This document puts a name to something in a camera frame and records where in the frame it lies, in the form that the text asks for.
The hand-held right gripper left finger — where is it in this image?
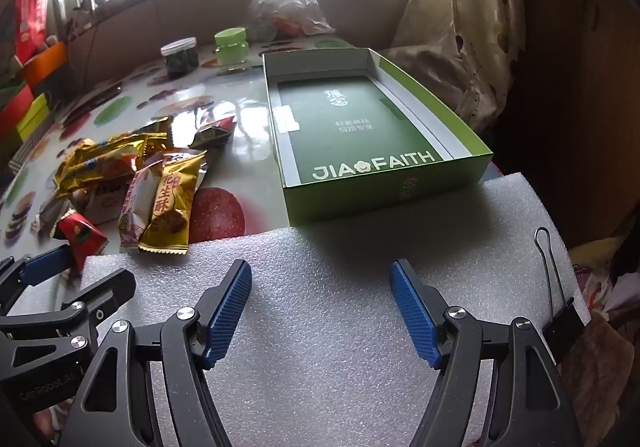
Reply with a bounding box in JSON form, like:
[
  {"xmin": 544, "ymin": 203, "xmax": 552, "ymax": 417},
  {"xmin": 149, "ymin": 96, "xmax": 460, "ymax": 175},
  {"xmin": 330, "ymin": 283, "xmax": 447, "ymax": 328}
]
[{"xmin": 60, "ymin": 258, "xmax": 253, "ymax": 447}]

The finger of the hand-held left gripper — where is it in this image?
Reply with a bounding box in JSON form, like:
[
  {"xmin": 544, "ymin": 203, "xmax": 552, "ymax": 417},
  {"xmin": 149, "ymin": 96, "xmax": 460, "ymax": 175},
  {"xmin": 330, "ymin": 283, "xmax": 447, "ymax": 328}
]
[
  {"xmin": 0, "ymin": 245, "xmax": 76, "ymax": 313},
  {"xmin": 0, "ymin": 268, "xmax": 137, "ymax": 369}
]

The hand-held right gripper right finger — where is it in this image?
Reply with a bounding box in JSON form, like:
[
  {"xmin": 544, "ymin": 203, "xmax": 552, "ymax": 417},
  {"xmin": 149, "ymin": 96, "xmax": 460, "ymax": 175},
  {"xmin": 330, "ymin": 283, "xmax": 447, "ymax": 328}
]
[{"xmin": 389, "ymin": 258, "xmax": 586, "ymax": 447}]

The red black candy packet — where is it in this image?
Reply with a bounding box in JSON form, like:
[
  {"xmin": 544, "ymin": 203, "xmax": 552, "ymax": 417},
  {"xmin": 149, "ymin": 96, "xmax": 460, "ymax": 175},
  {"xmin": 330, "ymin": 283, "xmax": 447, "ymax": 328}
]
[
  {"xmin": 187, "ymin": 116, "xmax": 237, "ymax": 151},
  {"xmin": 56, "ymin": 210, "xmax": 110, "ymax": 273}
]

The white pink snack packet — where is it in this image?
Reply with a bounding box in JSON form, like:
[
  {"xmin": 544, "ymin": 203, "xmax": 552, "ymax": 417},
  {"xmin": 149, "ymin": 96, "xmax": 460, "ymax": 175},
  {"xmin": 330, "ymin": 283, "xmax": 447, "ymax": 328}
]
[{"xmin": 117, "ymin": 152, "xmax": 166, "ymax": 253}]

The gold brown snack packet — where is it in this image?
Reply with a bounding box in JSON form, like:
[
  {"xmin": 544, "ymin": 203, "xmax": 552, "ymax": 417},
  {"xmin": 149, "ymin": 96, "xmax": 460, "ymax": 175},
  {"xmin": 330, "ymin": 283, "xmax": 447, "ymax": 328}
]
[{"xmin": 137, "ymin": 150, "xmax": 208, "ymax": 255}]

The green cardboard box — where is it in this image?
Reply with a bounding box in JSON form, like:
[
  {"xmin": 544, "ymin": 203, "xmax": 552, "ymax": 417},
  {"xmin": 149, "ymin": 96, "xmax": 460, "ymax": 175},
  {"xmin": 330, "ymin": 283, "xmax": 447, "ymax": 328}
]
[{"xmin": 262, "ymin": 47, "xmax": 495, "ymax": 228}]

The dark brown candy wrapper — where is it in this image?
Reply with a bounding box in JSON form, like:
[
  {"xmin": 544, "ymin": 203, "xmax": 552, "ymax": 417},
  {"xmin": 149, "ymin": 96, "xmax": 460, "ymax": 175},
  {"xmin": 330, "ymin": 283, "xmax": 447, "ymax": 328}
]
[{"xmin": 30, "ymin": 200, "xmax": 76, "ymax": 240}]

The white red snack packet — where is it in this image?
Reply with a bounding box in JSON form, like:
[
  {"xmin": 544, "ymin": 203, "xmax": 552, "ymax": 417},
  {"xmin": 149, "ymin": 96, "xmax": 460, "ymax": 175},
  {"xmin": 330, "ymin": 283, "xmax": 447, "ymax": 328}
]
[{"xmin": 75, "ymin": 182, "xmax": 131, "ymax": 225}]

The white foam sheet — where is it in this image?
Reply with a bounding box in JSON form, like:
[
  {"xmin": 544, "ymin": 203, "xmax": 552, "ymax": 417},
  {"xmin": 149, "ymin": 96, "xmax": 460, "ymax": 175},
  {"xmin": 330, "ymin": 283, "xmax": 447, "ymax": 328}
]
[{"xmin": 80, "ymin": 170, "xmax": 593, "ymax": 447}]

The lime green box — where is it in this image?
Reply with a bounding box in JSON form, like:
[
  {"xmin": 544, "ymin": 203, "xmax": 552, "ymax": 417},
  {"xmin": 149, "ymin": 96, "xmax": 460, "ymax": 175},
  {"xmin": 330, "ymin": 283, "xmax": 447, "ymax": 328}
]
[{"xmin": 15, "ymin": 94, "xmax": 51, "ymax": 140}]

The black binder clip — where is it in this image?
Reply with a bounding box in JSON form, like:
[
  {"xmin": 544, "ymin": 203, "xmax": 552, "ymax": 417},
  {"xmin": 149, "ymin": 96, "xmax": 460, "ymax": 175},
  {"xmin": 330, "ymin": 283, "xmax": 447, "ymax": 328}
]
[{"xmin": 534, "ymin": 226, "xmax": 586, "ymax": 363}]

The red box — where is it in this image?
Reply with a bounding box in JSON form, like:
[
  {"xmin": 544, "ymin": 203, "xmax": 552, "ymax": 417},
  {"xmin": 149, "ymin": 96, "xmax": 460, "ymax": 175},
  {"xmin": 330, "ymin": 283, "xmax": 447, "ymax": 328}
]
[{"xmin": 0, "ymin": 80, "xmax": 38, "ymax": 128}]

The colourful patterned bedding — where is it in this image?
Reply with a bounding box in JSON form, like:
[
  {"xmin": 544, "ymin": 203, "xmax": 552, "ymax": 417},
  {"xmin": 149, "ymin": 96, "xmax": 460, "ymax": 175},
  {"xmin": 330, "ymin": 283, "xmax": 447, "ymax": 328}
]
[{"xmin": 570, "ymin": 222, "xmax": 640, "ymax": 428}]

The orange box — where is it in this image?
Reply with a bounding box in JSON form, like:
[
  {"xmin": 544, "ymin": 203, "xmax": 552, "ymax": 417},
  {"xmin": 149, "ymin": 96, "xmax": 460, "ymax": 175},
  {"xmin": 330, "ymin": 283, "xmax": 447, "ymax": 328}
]
[{"xmin": 22, "ymin": 41, "xmax": 68, "ymax": 83}]

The silver lid dark jar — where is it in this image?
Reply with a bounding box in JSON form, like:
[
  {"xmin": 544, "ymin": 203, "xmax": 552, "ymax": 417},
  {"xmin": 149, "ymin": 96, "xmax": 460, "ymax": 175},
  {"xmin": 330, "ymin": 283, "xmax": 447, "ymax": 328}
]
[{"xmin": 160, "ymin": 37, "xmax": 199, "ymax": 79}]

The red hanging bag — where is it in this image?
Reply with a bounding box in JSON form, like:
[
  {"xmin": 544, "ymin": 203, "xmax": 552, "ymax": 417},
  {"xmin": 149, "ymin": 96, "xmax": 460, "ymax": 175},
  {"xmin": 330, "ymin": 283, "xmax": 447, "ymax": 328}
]
[{"xmin": 14, "ymin": 0, "xmax": 56, "ymax": 63}]

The green lid jar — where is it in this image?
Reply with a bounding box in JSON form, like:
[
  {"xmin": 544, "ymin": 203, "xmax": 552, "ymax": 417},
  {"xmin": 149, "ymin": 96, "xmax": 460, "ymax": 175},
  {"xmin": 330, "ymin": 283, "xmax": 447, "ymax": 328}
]
[{"xmin": 214, "ymin": 27, "xmax": 251, "ymax": 68}]

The brown wooden wardrobe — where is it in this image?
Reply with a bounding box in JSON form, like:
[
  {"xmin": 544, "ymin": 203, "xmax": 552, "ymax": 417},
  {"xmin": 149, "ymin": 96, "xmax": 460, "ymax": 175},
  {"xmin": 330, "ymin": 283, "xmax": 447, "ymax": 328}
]
[{"xmin": 500, "ymin": 0, "xmax": 640, "ymax": 248}]

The cream patterned curtain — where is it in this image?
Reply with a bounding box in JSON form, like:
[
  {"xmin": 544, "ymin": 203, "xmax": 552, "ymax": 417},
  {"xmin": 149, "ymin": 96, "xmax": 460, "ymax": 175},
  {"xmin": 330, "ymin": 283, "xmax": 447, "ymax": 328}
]
[{"xmin": 387, "ymin": 0, "xmax": 531, "ymax": 133}]

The clear plastic bag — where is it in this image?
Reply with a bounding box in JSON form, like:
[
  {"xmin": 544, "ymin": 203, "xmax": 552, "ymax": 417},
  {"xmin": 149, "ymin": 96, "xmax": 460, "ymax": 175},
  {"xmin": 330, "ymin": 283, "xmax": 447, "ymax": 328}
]
[{"xmin": 244, "ymin": 0, "xmax": 337, "ymax": 42}]

